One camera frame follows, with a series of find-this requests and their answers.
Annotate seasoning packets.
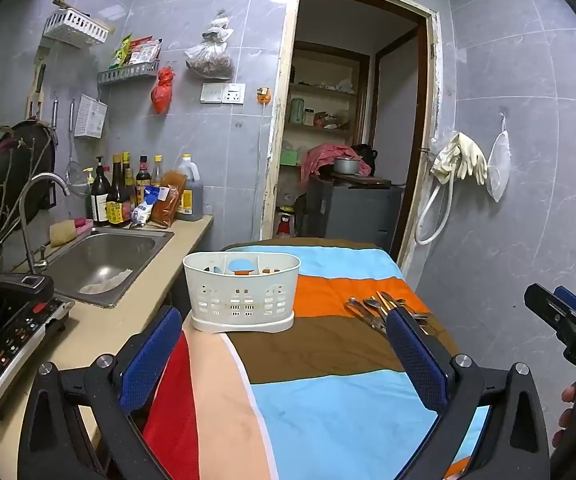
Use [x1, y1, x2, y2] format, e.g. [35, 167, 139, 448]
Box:
[109, 34, 163, 70]

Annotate black wok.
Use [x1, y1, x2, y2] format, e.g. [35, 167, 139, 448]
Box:
[0, 120, 57, 236]

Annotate large oil jug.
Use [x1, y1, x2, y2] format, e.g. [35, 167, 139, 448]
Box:
[175, 154, 205, 222]

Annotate chrome faucet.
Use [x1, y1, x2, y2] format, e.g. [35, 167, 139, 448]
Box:
[19, 172, 71, 271]

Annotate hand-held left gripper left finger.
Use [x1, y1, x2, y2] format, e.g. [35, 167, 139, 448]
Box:
[16, 305, 183, 480]

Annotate white hanging box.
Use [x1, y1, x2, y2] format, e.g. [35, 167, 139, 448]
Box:
[74, 94, 108, 139]

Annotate blue and white packet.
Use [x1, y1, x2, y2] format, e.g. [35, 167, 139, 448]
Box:
[130, 185, 161, 226]

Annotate white hose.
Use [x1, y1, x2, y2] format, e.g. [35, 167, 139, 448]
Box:
[414, 175, 456, 246]

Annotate metal mesh skimmer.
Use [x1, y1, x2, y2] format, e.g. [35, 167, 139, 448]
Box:
[65, 100, 84, 186]

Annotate striped colourful cloth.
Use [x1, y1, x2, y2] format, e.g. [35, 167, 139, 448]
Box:
[140, 242, 491, 480]

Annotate wooden door frame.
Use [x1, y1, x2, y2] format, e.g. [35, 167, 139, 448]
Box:
[260, 0, 441, 271]

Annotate soy sauce bottle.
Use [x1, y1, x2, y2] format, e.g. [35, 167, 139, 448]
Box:
[106, 154, 131, 224]

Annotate white mesh bag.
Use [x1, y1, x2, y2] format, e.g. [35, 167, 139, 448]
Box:
[485, 112, 511, 203]

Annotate dark sauce bottle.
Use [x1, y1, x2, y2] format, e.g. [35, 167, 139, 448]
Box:
[122, 152, 137, 201]

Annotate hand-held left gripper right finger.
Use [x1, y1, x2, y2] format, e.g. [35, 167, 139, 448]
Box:
[385, 306, 553, 480]

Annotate dark pump bottle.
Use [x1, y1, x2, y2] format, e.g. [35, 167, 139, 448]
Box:
[90, 156, 112, 227]

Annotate cream rubber gloves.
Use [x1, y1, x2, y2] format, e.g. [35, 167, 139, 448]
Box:
[430, 132, 489, 186]

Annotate induction cooker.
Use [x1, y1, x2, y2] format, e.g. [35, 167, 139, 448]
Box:
[0, 295, 76, 423]

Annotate wooden shelf unit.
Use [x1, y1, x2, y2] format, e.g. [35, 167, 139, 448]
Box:
[280, 42, 369, 211]

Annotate yellow pump bottle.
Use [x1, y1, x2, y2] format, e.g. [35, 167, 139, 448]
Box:
[84, 167, 96, 218]

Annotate black handled pot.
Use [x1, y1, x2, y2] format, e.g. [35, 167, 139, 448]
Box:
[0, 240, 54, 346]

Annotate metal pot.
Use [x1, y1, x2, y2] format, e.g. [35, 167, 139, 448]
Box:
[333, 156, 363, 176]

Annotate bare twig branch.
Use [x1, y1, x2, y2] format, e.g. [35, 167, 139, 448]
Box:
[0, 120, 43, 241]

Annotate red plastic bag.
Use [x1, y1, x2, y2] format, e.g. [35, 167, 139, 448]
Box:
[150, 66, 176, 115]

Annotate person's right hand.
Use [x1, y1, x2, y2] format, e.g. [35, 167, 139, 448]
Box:
[552, 380, 576, 448]

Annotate grey wall rack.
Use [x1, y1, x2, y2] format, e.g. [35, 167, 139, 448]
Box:
[98, 60, 160, 86]

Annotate yellow sponge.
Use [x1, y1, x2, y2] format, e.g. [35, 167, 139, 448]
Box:
[50, 220, 77, 247]

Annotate white wall basket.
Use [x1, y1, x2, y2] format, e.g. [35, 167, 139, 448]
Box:
[42, 9, 110, 50]

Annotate clear bag of dried goods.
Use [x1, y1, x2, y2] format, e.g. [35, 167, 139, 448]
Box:
[184, 10, 235, 81]

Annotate grey cabinet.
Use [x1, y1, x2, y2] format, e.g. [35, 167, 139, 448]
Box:
[308, 175, 403, 256]

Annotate stainless steel sink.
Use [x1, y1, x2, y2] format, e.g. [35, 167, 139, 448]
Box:
[42, 227, 175, 309]

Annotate red label sauce bottle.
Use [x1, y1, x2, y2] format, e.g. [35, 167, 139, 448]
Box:
[135, 156, 153, 198]

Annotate pink cloth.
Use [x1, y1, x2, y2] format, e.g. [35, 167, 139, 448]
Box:
[300, 143, 359, 188]

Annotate white plastic utensil caddy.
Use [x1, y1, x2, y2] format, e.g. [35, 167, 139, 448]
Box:
[183, 251, 301, 333]

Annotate orange seasoning packet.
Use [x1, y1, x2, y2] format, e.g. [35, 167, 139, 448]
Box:
[150, 171, 187, 228]

